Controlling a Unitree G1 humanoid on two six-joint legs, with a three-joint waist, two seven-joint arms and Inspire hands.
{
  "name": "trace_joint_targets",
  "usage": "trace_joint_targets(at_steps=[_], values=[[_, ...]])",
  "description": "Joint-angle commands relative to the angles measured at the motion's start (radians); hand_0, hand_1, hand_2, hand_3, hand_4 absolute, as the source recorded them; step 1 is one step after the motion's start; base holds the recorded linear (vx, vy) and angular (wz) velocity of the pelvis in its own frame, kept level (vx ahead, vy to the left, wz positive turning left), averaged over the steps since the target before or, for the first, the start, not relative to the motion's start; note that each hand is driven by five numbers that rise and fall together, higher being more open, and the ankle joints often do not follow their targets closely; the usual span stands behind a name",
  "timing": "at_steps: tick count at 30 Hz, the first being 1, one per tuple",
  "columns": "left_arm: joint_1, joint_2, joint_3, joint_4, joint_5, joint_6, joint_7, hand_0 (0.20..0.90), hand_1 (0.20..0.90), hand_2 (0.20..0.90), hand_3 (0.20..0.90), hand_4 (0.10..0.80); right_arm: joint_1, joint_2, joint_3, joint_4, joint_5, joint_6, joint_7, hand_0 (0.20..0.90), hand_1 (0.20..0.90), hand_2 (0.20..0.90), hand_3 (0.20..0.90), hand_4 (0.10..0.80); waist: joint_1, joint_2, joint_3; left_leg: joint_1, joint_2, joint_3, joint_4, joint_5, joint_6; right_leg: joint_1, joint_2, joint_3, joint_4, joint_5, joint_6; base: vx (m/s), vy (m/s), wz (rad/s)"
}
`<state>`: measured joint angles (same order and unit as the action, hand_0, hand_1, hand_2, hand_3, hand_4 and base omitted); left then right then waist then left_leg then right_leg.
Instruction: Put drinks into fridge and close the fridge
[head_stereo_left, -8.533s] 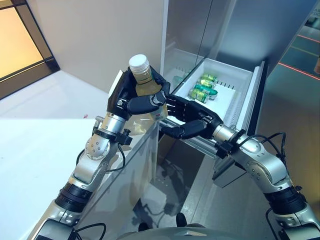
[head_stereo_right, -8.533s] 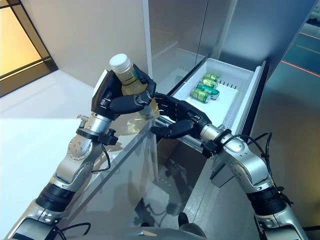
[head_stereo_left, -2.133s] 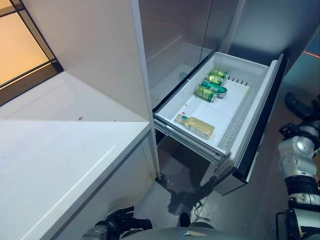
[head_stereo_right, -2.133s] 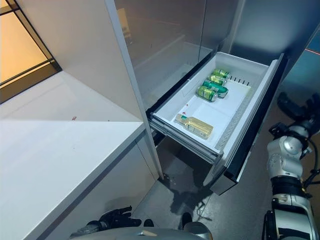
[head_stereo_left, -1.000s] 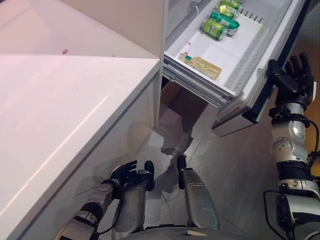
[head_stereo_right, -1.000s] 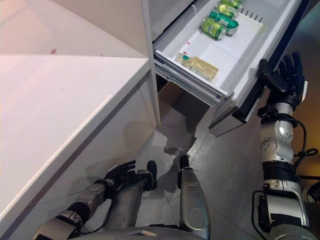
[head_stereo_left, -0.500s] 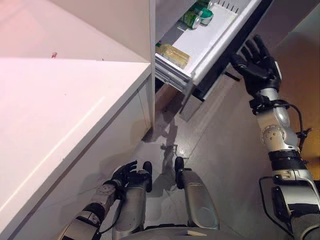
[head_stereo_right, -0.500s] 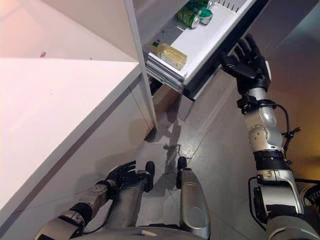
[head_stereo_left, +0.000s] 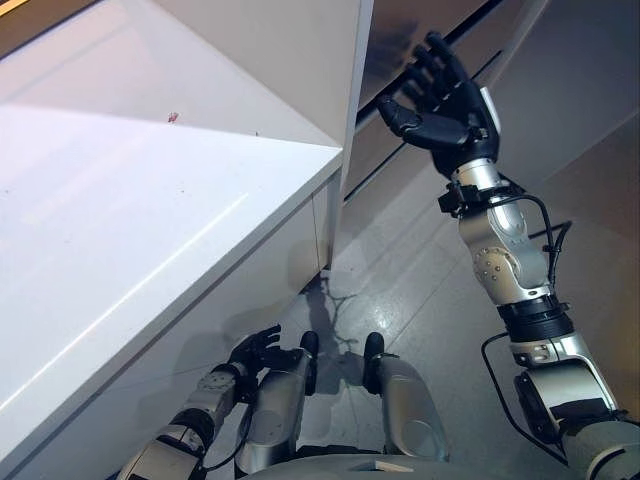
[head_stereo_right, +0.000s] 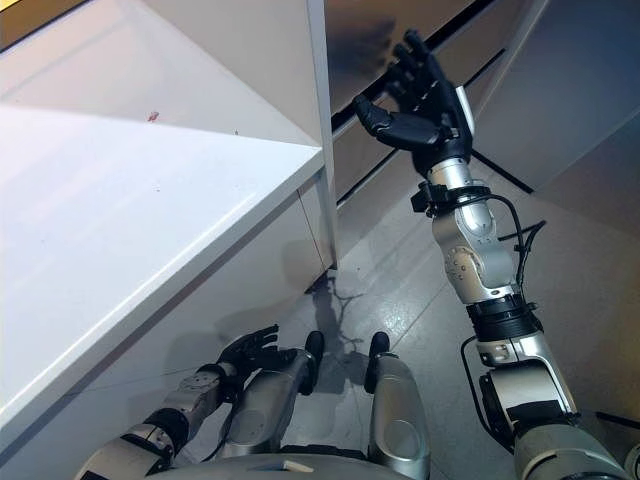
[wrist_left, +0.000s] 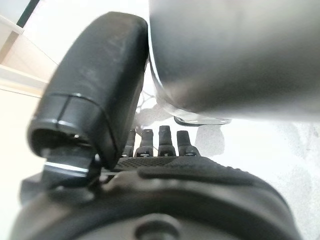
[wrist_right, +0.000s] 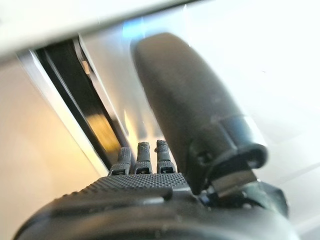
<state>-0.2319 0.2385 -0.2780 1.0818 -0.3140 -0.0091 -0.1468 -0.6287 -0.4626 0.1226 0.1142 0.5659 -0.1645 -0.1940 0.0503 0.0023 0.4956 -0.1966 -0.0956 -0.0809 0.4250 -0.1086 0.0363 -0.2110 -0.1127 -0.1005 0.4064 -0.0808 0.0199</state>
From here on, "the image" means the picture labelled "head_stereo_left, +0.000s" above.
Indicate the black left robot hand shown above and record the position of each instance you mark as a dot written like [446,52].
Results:
[265,357]

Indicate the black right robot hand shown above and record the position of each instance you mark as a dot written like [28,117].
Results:
[450,125]

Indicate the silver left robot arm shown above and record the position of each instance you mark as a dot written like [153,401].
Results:
[215,387]

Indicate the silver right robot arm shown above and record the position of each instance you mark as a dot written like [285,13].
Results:
[505,250]

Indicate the stainless steel fridge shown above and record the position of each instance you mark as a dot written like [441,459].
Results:
[550,75]

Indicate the silver left robot leg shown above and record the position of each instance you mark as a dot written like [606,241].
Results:
[275,410]

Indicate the silver robot leg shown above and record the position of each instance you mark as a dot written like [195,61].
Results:
[275,410]
[405,400]

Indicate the grey robot torso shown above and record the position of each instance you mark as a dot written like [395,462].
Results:
[350,470]

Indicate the silver right robot leg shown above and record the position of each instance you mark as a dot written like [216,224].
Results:
[405,400]

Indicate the white tall cabinet panel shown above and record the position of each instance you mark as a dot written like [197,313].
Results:
[275,60]

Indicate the small red scrap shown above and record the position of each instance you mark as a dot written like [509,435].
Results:
[172,117]

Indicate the black framed amber window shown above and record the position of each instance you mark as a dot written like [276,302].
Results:
[30,25]

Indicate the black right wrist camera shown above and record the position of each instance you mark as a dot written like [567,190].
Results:
[452,202]

